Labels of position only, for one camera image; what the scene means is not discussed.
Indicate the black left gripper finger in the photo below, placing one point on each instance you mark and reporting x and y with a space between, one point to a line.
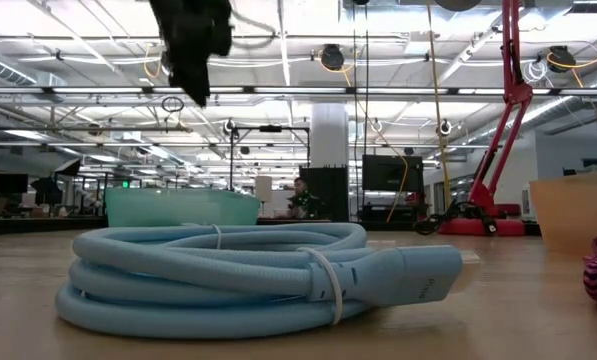
193 82

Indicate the black metal stand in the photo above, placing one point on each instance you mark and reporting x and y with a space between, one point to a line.
270 128

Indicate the teal translucent plastic bin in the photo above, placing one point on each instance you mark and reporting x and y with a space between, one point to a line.
178 207

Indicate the white box on stand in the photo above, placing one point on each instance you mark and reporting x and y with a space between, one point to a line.
264 189

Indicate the white building column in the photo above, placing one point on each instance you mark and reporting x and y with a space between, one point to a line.
328 135

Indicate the person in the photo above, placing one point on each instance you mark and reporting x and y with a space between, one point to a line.
304 200

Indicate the black cabinet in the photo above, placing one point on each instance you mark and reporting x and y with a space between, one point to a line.
335 192

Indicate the black television screen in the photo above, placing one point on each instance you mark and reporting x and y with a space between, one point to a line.
393 172

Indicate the red desk lamp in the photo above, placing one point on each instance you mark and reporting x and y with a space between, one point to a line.
517 92

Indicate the orange translucent plastic bin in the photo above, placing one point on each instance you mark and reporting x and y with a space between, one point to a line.
578 215

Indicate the black metal table frame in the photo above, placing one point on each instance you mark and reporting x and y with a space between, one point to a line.
28 226

